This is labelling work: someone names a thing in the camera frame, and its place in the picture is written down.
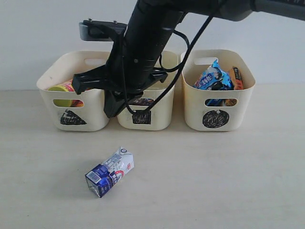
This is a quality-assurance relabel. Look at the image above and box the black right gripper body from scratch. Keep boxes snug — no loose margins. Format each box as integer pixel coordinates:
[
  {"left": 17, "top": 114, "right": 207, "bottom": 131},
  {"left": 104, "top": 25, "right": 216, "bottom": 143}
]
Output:
[{"left": 105, "top": 33, "right": 168, "bottom": 94}]

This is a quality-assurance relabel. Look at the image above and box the yellow Lays chips can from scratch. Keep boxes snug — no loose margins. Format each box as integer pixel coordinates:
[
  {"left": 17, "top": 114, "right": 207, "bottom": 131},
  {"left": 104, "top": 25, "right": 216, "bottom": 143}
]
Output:
[{"left": 48, "top": 79, "right": 84, "bottom": 107}]

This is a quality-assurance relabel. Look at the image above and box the purple juice carton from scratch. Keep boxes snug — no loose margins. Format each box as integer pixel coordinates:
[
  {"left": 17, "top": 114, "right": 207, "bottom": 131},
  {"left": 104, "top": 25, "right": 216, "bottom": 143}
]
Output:
[{"left": 131, "top": 98, "right": 154, "bottom": 106}]

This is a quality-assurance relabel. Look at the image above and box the blue cookie snack bag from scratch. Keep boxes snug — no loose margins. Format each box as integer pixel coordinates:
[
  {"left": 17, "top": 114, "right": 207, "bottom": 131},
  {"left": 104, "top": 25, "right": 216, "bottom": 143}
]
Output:
[{"left": 193, "top": 59, "right": 234, "bottom": 91}]

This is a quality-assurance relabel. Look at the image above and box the orange noodle packet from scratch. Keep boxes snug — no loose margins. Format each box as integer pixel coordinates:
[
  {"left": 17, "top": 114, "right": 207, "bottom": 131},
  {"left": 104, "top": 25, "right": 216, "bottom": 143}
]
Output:
[{"left": 223, "top": 66, "right": 244, "bottom": 106}]

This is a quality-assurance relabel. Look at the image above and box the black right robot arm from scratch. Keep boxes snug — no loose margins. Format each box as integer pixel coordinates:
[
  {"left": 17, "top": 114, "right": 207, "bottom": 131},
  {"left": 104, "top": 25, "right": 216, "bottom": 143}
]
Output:
[{"left": 71, "top": 0, "right": 305, "bottom": 118}]

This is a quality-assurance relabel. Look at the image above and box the cream bin with triangle mark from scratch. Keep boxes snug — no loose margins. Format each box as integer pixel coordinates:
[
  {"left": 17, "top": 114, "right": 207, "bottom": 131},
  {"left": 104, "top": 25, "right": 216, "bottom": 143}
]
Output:
[{"left": 36, "top": 51, "right": 110, "bottom": 132}]

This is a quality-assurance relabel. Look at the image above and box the cream bin with square mark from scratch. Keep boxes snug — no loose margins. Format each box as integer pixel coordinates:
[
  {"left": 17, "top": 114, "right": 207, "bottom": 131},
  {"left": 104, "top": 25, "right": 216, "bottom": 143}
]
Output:
[{"left": 116, "top": 50, "right": 180, "bottom": 132}]

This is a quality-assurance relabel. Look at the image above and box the blue white milk carton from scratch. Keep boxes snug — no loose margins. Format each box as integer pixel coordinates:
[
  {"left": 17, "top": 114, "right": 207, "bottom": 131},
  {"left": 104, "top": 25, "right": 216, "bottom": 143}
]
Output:
[{"left": 85, "top": 147, "right": 134, "bottom": 198}]

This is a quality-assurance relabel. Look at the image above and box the cream bin with circle mark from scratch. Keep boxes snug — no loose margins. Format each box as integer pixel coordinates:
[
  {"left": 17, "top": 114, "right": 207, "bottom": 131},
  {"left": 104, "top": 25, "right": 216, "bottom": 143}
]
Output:
[{"left": 181, "top": 49, "right": 255, "bottom": 131}]

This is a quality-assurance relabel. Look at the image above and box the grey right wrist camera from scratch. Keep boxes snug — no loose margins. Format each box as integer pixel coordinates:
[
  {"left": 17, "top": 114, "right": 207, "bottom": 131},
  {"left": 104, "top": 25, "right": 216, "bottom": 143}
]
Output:
[{"left": 79, "top": 20, "right": 127, "bottom": 42}]

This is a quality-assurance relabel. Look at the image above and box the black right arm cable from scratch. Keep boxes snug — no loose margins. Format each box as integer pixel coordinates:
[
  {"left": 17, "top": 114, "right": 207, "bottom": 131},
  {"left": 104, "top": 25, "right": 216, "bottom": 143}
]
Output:
[{"left": 121, "top": 0, "right": 227, "bottom": 117}]

